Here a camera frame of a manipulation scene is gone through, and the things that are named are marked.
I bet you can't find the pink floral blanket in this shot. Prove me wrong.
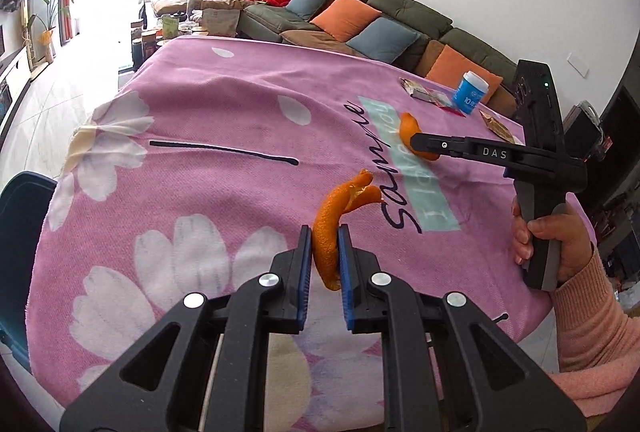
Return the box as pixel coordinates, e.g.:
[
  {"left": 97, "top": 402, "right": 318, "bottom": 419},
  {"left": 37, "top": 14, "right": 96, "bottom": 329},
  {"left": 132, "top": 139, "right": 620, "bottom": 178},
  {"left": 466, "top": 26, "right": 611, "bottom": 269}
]
[{"left": 25, "top": 34, "right": 596, "bottom": 432}]

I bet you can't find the white coffee table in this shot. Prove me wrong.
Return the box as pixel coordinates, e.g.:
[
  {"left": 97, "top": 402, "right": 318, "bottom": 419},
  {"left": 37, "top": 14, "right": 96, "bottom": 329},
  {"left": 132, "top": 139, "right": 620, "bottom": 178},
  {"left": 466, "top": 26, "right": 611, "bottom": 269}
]
[{"left": 116, "top": 7, "right": 211, "bottom": 75}]

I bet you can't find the group of glass jars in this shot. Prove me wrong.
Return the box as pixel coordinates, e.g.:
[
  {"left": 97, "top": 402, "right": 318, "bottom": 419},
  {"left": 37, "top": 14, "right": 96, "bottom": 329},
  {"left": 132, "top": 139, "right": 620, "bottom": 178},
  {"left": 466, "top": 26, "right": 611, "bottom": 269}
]
[{"left": 129, "top": 12, "right": 208, "bottom": 63}]

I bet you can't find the small orange peel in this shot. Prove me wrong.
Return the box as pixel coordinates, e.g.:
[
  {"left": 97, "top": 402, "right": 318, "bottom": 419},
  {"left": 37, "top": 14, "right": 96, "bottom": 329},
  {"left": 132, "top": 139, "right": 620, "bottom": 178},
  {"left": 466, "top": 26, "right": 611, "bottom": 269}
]
[{"left": 398, "top": 112, "right": 441, "bottom": 161}]

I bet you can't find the olive green sofa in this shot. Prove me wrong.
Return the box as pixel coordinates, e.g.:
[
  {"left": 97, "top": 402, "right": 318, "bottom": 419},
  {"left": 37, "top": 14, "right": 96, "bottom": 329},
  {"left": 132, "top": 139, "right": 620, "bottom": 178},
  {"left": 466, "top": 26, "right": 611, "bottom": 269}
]
[{"left": 240, "top": 0, "right": 531, "bottom": 118}]

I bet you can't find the person's right hand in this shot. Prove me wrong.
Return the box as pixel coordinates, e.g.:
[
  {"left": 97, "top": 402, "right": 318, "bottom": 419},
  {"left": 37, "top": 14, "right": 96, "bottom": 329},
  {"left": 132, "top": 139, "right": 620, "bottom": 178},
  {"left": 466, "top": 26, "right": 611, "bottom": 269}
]
[{"left": 511, "top": 197, "right": 594, "bottom": 283}]

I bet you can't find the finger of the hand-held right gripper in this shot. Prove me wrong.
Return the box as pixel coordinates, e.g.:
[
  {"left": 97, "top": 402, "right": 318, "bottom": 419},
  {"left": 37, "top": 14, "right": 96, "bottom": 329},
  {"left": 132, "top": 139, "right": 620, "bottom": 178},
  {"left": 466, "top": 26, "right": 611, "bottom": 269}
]
[{"left": 409, "top": 132, "right": 468, "bottom": 160}]

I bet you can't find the person's right forearm pink sleeve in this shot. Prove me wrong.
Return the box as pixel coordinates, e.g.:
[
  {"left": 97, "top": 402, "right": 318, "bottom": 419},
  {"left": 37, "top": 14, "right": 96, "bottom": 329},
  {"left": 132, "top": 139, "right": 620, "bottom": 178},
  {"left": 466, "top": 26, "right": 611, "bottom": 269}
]
[{"left": 550, "top": 246, "right": 640, "bottom": 404}]

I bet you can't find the tall green plant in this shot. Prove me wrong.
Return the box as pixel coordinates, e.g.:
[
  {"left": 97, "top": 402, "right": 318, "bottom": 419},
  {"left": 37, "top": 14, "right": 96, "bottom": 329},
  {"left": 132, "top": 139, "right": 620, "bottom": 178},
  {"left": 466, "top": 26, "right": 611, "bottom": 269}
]
[{"left": 27, "top": 0, "right": 74, "bottom": 64}]

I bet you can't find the teal plastic waste bin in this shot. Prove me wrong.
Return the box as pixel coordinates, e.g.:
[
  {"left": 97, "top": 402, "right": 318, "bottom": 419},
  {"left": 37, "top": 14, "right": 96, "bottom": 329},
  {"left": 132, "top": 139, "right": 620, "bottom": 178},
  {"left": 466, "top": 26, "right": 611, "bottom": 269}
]
[{"left": 0, "top": 172, "right": 58, "bottom": 359}]

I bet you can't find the brown torn wrapper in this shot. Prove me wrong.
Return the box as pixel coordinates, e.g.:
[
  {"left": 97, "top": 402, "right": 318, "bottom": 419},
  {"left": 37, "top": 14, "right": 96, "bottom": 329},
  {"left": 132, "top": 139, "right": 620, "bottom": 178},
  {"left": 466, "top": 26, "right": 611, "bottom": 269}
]
[{"left": 479, "top": 108, "right": 521, "bottom": 144}]

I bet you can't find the orange cushion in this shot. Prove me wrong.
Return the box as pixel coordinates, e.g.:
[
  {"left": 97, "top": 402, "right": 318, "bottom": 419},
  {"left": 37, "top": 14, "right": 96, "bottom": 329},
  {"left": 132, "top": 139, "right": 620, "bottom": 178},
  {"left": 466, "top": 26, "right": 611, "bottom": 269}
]
[
  {"left": 310, "top": 0, "right": 382, "bottom": 42},
  {"left": 425, "top": 46, "right": 504, "bottom": 104}
]

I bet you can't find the brown paper bag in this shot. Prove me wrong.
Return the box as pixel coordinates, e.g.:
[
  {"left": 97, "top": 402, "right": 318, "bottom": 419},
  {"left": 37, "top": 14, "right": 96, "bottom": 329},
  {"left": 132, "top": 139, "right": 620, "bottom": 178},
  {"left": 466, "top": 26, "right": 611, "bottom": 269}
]
[{"left": 201, "top": 8, "right": 241, "bottom": 38}]

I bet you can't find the long orange peel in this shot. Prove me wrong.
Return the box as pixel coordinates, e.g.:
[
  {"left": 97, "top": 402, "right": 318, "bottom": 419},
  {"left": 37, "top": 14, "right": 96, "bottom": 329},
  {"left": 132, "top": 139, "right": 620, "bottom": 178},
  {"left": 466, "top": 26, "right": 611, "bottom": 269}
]
[{"left": 312, "top": 168, "right": 387, "bottom": 291}]

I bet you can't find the silver wrapper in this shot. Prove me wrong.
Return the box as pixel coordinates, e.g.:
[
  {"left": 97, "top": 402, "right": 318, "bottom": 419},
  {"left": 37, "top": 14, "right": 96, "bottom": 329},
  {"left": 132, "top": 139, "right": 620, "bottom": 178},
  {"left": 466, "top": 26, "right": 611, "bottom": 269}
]
[{"left": 425, "top": 87, "right": 454, "bottom": 108}]

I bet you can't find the white and black TV cabinet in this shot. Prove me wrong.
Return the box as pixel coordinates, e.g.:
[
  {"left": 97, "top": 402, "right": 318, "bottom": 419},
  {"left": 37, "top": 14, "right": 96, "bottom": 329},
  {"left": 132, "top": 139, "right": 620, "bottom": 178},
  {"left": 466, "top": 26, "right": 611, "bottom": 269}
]
[{"left": 0, "top": 44, "right": 31, "bottom": 134}]

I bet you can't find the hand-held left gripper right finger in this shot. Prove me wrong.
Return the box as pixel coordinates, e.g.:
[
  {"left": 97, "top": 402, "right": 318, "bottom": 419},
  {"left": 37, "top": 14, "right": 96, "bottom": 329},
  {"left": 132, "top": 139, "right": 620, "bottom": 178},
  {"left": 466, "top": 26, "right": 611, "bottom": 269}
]
[{"left": 337, "top": 223, "right": 587, "bottom": 432}]

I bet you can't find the dark wooden cabinet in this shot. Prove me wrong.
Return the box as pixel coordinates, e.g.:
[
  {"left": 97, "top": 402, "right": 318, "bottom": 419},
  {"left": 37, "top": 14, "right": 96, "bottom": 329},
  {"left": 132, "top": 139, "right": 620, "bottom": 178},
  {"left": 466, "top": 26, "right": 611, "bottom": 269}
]
[{"left": 585, "top": 77, "right": 640, "bottom": 285}]

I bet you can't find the brown and white wrapper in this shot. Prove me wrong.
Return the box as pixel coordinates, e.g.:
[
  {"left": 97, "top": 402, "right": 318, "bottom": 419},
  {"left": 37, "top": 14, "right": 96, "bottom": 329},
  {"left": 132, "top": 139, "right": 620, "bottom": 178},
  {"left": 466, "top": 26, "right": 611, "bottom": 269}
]
[{"left": 398, "top": 77, "right": 427, "bottom": 99}]

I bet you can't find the blue and white paper cup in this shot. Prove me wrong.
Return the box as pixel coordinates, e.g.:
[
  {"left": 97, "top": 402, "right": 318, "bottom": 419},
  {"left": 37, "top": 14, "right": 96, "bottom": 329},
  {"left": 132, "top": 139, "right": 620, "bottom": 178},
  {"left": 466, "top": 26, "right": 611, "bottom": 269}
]
[{"left": 451, "top": 71, "right": 490, "bottom": 117}]

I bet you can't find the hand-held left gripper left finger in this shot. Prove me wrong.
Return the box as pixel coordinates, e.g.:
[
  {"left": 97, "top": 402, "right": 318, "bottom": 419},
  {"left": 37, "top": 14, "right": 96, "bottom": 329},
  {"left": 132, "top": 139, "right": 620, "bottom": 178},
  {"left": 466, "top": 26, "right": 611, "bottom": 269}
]
[{"left": 60, "top": 224, "right": 313, "bottom": 432}]

